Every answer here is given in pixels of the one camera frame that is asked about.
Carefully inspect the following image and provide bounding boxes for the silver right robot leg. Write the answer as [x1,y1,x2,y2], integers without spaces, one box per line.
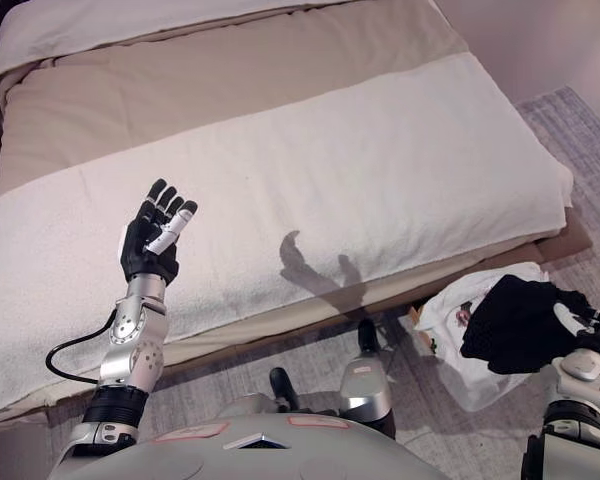
[337,318,397,441]

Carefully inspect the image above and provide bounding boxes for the tan upholstered bed frame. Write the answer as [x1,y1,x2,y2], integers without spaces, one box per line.
[0,209,594,436]

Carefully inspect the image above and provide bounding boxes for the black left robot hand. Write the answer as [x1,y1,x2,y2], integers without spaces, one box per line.
[118,177,200,287]

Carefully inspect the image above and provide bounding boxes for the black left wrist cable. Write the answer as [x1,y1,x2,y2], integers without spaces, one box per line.
[46,309,119,386]

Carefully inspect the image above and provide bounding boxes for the white folded bed cover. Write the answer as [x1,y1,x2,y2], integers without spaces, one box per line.
[0,0,341,116]

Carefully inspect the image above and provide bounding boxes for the silver left robot leg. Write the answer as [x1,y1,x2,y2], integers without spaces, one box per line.
[219,367,301,419]

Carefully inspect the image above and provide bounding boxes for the white printed cloth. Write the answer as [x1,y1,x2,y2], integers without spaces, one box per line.
[413,262,551,414]

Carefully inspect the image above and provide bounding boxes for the brown woven basket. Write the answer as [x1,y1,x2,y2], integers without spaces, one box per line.
[407,304,439,351]

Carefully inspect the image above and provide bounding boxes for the grey robot torso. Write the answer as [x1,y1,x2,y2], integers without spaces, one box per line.
[47,412,451,480]

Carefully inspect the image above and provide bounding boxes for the silver robot leg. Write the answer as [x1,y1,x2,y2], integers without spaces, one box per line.
[219,367,301,419]
[337,318,397,441]

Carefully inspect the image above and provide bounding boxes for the beige duvet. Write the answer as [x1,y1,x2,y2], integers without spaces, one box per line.
[0,0,471,201]

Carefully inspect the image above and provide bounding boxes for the black clothes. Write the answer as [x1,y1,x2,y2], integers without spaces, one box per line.
[459,274,594,376]

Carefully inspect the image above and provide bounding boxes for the white terry blanket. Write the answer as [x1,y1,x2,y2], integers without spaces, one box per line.
[0,52,576,421]

